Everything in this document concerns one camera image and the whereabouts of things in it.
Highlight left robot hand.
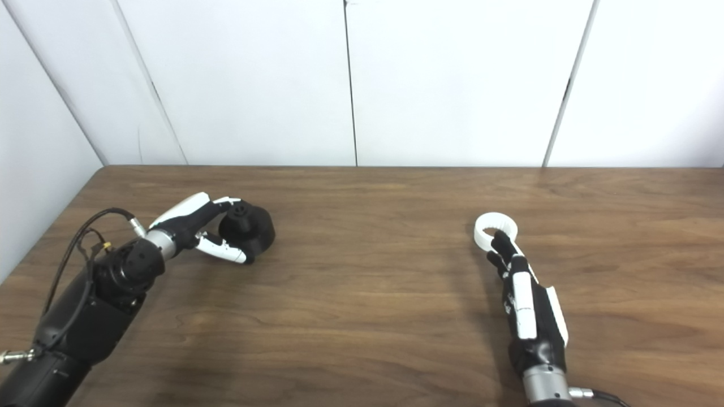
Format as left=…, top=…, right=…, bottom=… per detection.
left=148, top=192, right=255, bottom=265

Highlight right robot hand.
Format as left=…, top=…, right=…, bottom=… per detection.
left=486, top=229, right=570, bottom=376

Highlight round black plastic part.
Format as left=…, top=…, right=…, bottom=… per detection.
left=218, top=205, right=277, bottom=258

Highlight white toothed ring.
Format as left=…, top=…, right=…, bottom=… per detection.
left=474, top=212, right=519, bottom=254

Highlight left arm thin wires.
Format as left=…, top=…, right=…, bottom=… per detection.
left=78, top=228, right=113, bottom=262

